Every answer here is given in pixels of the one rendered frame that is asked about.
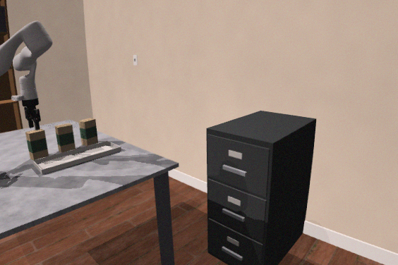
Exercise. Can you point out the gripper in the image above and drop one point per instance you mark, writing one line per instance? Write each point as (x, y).
(30, 103)

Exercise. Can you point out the tan coffee pack green band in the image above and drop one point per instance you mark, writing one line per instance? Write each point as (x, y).
(37, 146)
(88, 132)
(65, 138)

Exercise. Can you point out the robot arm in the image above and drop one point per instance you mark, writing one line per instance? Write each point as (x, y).
(31, 37)

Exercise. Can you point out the white shallow tray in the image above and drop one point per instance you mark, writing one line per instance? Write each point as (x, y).
(77, 158)

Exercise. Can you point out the brown wooden bookshelf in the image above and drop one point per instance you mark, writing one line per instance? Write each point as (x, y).
(6, 115)

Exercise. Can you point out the grey stone table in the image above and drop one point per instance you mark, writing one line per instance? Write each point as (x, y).
(93, 180)

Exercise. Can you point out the black cabinet drawer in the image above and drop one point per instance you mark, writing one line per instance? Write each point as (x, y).
(217, 242)
(255, 168)
(217, 202)

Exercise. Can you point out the black filing cabinet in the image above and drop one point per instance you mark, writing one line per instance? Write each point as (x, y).
(292, 183)

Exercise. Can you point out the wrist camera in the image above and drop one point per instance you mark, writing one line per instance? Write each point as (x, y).
(17, 97)

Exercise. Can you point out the white wall socket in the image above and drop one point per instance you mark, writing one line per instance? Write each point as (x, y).
(135, 60)

